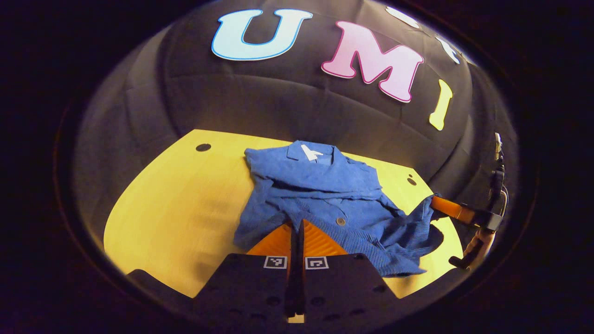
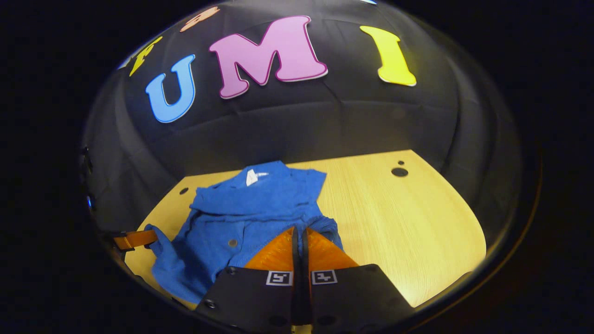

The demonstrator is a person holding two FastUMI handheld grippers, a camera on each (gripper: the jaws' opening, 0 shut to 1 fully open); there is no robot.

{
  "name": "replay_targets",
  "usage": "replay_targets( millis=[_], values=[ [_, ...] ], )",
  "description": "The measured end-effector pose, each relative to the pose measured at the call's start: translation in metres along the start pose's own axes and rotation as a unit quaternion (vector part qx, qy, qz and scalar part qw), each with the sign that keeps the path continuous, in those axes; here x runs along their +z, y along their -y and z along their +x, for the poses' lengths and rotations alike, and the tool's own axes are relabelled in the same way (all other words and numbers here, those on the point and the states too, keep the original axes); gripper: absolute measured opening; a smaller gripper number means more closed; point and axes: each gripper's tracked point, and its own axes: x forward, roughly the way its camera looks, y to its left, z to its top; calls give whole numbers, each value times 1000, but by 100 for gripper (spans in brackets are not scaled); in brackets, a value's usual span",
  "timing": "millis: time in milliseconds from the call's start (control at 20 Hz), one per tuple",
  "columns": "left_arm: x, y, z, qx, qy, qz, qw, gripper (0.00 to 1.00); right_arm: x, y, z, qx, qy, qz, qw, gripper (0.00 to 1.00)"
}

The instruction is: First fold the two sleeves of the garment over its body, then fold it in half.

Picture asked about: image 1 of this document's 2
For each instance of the black backdrop cloth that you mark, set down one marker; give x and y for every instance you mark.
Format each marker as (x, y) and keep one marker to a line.
(278, 97)

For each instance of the blue button jacket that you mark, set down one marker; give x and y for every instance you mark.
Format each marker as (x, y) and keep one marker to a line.
(325, 185)

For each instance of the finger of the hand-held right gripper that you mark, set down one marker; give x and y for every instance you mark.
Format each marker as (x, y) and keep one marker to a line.
(452, 209)

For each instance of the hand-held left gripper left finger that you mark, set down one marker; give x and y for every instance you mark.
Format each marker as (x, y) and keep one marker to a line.
(264, 287)

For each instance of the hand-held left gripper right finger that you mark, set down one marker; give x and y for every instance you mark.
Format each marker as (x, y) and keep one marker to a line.
(338, 287)

